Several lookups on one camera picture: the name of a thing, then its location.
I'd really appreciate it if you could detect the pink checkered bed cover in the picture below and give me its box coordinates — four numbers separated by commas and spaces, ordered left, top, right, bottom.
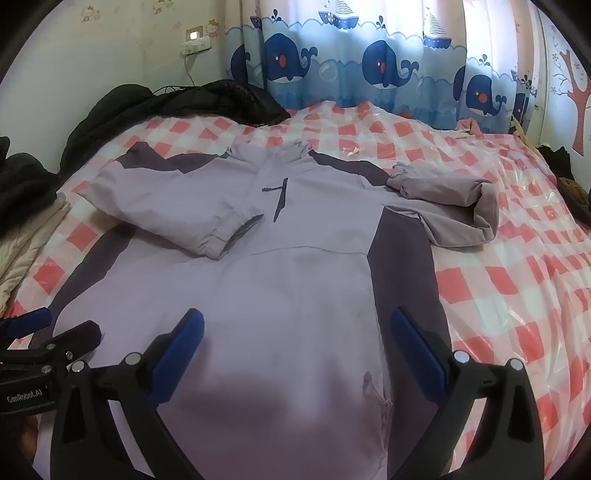
0, 99, 591, 480

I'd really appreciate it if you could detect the lilac and purple jacket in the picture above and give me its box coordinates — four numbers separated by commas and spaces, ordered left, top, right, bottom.
46, 141, 502, 480

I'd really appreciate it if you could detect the black padded jacket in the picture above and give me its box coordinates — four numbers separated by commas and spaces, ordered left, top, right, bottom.
60, 79, 291, 162

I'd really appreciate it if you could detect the beige quilted jacket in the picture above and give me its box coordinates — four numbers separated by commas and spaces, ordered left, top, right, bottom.
0, 191, 72, 315

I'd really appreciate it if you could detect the white wardrobe with tree sticker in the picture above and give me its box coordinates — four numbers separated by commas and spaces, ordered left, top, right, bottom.
531, 9, 591, 185

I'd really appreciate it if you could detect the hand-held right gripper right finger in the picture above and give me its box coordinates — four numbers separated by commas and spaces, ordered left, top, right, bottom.
390, 307, 546, 480

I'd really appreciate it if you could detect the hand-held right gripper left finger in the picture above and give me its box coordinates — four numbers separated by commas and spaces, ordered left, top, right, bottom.
50, 308, 206, 480

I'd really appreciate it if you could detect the blue whale print curtain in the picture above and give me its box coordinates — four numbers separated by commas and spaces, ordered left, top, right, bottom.
224, 0, 541, 134

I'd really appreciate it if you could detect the pink cloth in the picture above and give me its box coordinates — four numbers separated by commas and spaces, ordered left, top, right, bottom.
455, 117, 485, 136

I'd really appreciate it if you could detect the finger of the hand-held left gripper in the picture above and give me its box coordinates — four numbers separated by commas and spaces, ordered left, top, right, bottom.
0, 307, 53, 342
18, 320, 103, 376

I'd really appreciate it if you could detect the black fuzzy garment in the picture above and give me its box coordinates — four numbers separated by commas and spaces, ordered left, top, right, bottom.
0, 136, 61, 222

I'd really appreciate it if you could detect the dark clothes pile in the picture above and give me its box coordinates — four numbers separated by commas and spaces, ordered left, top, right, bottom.
536, 145, 591, 209

